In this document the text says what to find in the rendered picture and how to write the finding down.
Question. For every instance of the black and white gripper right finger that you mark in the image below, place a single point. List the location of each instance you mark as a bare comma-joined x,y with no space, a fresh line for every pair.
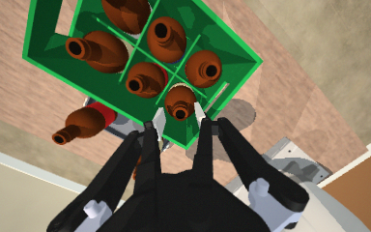
276,198

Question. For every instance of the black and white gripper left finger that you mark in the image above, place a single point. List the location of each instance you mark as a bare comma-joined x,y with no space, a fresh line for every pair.
97,203

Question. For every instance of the green box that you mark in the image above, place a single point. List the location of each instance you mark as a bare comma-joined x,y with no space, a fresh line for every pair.
46,50

